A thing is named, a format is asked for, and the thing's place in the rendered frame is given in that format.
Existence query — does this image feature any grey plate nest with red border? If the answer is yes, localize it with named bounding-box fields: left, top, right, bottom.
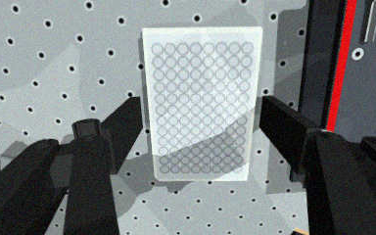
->
left=298, top=0, right=376, bottom=143

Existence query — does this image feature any white well plate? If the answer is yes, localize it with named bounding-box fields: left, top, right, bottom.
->
left=142, top=26, right=262, bottom=181

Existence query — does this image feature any grey flat base plate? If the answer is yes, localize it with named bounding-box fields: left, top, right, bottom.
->
left=0, top=0, right=309, bottom=235

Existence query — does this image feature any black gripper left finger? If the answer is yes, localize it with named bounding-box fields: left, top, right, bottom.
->
left=0, top=97, right=143, bottom=235

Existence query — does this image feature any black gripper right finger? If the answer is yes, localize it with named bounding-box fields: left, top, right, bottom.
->
left=259, top=96, right=376, bottom=235

